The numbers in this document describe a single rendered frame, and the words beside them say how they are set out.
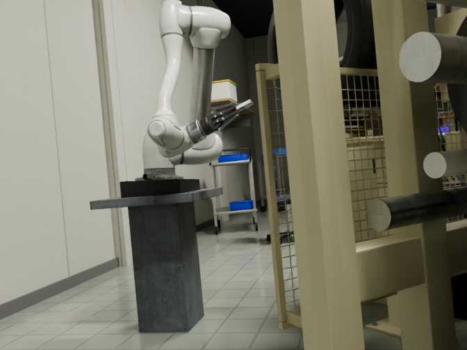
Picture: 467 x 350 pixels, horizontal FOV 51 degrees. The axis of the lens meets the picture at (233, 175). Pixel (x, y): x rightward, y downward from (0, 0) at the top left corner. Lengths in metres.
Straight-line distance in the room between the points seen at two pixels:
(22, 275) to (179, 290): 1.32
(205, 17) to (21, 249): 1.89
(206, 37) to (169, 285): 1.15
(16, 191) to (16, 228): 0.23
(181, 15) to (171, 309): 1.34
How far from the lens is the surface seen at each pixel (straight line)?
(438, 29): 1.92
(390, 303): 2.24
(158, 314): 2.42
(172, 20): 2.26
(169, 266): 2.34
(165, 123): 1.91
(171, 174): 2.39
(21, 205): 3.37
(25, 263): 3.39
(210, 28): 2.29
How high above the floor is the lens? 0.72
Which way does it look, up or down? level
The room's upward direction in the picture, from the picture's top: 5 degrees counter-clockwise
